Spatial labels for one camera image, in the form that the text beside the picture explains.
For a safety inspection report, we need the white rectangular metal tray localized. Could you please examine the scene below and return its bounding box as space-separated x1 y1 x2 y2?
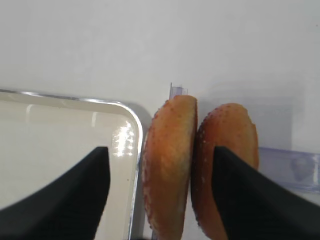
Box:
0 89 143 240

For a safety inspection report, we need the sesame bun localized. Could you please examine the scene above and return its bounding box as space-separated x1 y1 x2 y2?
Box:
190 103 259 240
142 95 198 240

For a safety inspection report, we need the clear holder for top buns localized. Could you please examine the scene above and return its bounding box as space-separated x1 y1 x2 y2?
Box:
258 147 320 194

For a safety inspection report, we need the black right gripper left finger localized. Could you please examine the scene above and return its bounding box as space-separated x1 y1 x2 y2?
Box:
0 146 111 240

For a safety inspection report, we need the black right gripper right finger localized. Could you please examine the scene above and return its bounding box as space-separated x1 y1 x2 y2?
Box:
211 146 320 240

